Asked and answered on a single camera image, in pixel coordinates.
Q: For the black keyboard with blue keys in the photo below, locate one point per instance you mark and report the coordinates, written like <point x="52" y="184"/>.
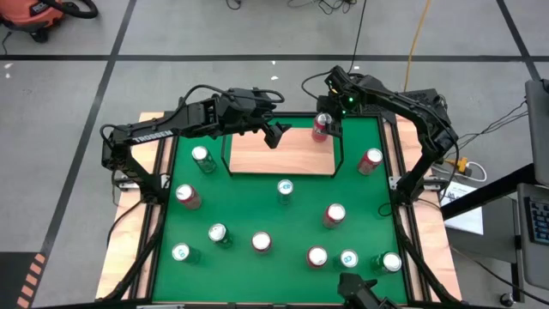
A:
<point x="539" y="221"/>

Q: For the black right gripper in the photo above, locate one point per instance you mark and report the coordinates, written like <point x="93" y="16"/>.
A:
<point x="343" y="92"/>

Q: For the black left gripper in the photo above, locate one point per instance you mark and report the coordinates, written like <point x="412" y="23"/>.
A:
<point x="240" y="111"/>

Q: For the grey workstation console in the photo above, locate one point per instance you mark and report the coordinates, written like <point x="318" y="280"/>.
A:
<point x="529" y="266"/>

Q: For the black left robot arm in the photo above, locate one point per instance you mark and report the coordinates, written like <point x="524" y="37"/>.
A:
<point x="150" y="134"/>

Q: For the grey monitor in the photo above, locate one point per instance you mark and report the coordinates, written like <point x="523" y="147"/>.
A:
<point x="538" y="129"/>

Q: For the black caster wheel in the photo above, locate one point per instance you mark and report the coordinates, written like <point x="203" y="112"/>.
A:
<point x="506" y="298"/>

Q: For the wooden shelf with black frame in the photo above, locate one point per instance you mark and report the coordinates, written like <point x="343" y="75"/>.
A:
<point x="283" y="159"/>

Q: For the white paper sheet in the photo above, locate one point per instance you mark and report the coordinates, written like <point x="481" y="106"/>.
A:
<point x="467" y="221"/>

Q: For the black mat with orange stripes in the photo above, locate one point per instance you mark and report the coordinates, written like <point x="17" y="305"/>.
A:
<point x="17" y="283"/>

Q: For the yellow power plug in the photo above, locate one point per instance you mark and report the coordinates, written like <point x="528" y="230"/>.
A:
<point x="461" y="164"/>

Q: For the orange shop vacuum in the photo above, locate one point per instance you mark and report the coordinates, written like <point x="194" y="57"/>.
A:
<point x="30" y="13"/>

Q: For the silver arm base bracket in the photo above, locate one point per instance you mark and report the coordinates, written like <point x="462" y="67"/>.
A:
<point x="394" y="182"/>
<point x="125" y="185"/>

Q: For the black metal table frame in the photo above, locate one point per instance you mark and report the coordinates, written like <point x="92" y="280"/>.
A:
<point x="214" y="306"/>

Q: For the green table mat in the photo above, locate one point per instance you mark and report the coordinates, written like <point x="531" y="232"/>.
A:
<point x="240" y="279"/>

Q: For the green Sprite can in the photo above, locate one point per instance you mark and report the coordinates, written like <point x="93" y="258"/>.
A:
<point x="391" y="262"/>
<point x="200" y="153"/>
<point x="217" y="232"/>

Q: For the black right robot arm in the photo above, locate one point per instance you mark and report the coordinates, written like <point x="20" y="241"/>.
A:
<point x="412" y="107"/>

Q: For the black desk bar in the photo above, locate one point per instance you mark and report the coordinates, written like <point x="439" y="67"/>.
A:
<point x="489" y="191"/>

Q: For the red Fanta can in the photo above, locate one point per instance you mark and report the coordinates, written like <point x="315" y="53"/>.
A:
<point x="336" y="212"/>
<point x="373" y="156"/>
<point x="261" y="241"/>
<point x="186" y="194"/>
<point x="317" y="256"/>
<point x="319" y="131"/>

